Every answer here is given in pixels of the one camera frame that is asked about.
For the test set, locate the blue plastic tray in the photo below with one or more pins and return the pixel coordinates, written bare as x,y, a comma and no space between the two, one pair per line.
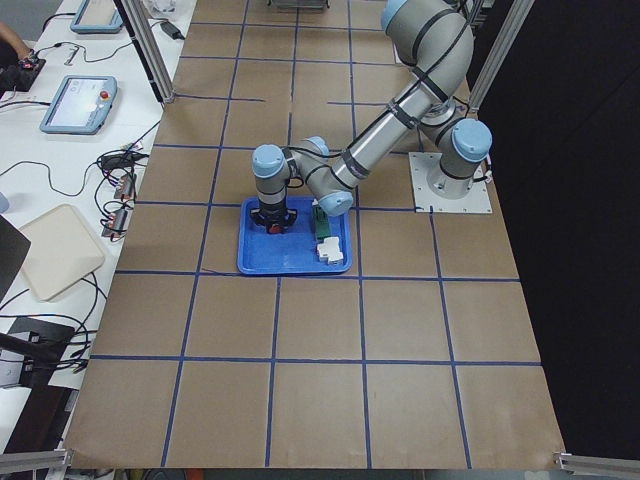
293,252

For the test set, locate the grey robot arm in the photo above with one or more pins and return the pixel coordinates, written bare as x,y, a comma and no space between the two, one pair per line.
436,43

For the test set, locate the white relay module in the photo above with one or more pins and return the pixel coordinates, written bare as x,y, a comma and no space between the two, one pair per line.
329,250

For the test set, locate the aluminium frame post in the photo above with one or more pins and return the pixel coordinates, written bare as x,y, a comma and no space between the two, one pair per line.
140,32

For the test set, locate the green terminal block module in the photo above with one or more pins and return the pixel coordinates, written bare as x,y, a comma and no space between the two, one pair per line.
322,228

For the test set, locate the black power adapter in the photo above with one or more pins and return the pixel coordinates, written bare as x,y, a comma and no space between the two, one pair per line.
171,30

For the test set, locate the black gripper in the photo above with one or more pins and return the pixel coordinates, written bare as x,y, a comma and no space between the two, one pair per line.
270,213

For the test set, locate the teach pendant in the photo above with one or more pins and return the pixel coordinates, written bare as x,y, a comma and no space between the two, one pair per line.
97,17
80,106

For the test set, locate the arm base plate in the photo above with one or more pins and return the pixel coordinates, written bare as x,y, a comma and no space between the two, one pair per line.
435,192

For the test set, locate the far teach pendant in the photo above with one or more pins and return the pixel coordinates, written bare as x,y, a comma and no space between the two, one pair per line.
97,17

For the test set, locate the beige plastic tray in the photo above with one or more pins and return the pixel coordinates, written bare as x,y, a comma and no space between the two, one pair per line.
63,250

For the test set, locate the near teach pendant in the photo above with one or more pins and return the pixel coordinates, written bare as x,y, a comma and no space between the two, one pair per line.
80,106

